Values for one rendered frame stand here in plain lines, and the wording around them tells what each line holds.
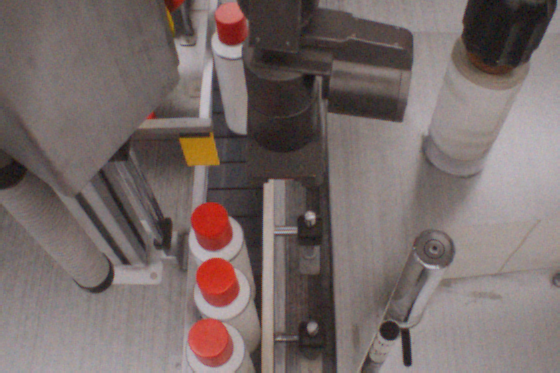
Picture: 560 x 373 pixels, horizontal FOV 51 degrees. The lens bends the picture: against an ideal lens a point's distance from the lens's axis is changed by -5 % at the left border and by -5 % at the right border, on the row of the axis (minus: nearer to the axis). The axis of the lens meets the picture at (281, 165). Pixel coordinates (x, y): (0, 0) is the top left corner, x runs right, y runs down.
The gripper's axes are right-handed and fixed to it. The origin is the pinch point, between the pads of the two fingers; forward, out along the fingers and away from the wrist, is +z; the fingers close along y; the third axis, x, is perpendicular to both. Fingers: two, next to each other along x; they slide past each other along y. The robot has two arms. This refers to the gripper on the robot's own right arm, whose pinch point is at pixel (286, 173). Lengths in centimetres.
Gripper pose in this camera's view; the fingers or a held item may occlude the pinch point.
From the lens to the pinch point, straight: 62.7
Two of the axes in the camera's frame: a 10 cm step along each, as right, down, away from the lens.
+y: 0.1, -8.8, 4.8
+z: 0.3, 4.8, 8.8
